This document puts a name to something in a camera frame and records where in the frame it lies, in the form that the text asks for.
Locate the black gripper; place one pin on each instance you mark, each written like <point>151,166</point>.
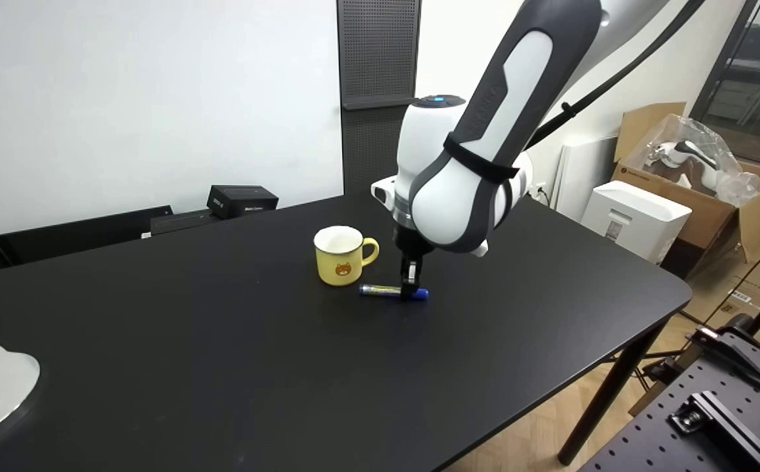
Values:
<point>409,249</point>

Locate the blue capped marker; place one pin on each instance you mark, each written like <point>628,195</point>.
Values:
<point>389,292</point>

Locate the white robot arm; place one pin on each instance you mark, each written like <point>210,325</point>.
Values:
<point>502,114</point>

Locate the yellow mug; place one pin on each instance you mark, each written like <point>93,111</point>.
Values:
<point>338,262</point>

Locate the small black box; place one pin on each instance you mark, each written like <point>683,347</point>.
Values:
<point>241,200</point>

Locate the white square box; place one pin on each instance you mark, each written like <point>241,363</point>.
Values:
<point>633,219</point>

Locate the black table leg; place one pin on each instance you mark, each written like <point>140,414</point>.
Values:
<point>606,393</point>

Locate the black perforated breadboard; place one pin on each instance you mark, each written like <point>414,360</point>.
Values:
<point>642,436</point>

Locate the clear plastic bag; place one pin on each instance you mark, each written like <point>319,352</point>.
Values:
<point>704,160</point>

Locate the black metal clamp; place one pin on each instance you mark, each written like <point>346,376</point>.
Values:
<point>721,428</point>
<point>734,354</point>

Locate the black low shelf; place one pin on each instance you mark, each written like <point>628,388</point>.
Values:
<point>55,240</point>

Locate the black framed glass door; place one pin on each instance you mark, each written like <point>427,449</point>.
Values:
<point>748,78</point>

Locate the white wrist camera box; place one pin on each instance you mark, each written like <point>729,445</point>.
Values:
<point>383,192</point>

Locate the white wall outlet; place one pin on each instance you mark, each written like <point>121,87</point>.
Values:
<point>540,192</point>

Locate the white flat wall panel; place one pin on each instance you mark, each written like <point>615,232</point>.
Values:
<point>579,174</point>

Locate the dark grey wall panel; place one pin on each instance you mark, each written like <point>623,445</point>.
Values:
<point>375,53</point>

